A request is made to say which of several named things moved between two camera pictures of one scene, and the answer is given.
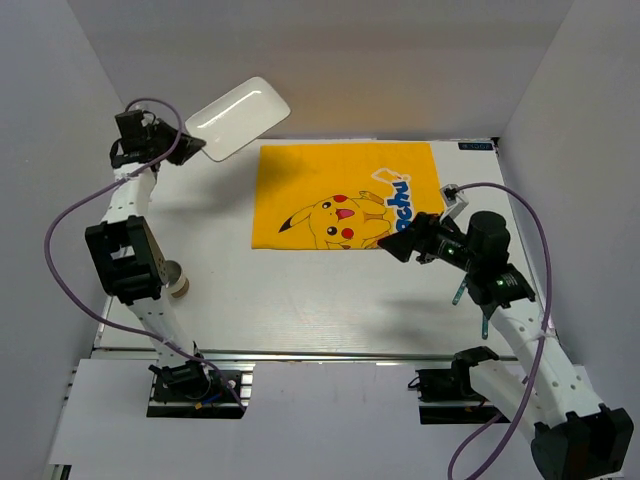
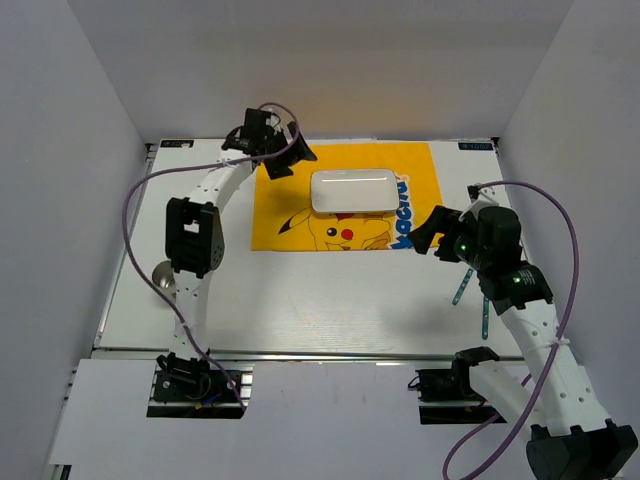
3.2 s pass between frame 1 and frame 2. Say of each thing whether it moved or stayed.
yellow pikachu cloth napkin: stayed
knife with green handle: stayed
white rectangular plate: moved
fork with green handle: stayed
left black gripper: moved
